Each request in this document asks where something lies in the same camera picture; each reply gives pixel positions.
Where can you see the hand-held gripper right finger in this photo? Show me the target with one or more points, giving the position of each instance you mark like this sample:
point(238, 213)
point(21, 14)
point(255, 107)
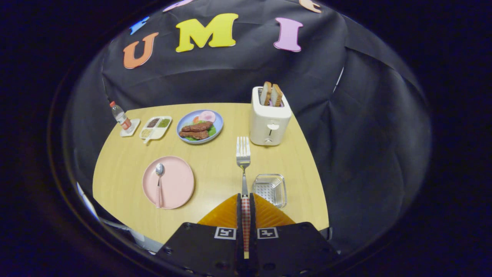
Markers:
point(292, 250)

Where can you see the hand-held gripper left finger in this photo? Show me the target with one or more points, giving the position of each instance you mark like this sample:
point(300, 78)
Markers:
point(200, 250)

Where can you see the clear drain basket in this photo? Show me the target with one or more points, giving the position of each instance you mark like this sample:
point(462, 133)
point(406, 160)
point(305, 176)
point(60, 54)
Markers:
point(270, 189)

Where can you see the pink plate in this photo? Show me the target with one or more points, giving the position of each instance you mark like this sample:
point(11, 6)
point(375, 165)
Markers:
point(177, 184)

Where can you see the brown steak piece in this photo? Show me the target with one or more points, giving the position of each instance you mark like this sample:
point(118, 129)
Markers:
point(194, 134)
point(198, 126)

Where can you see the green lettuce leaf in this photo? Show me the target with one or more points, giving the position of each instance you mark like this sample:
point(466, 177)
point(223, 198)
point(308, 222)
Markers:
point(212, 131)

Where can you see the white paper sheets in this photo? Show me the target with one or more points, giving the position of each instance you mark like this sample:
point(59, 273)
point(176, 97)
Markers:
point(87, 202)

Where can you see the white divided condiment tray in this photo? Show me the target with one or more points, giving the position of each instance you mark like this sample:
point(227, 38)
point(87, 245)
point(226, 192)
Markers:
point(157, 132)

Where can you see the white toaster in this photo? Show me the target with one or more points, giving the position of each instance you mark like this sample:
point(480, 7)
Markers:
point(269, 123)

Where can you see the blue plate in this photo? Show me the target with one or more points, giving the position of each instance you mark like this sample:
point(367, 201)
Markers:
point(218, 121)

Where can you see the pink ham slice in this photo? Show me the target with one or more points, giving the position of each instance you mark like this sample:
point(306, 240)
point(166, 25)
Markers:
point(207, 116)

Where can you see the white square coaster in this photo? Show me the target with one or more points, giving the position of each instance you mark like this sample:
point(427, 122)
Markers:
point(134, 127)

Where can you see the clear water bottle red cap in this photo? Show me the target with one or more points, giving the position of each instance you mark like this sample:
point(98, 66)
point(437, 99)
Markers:
point(121, 118)

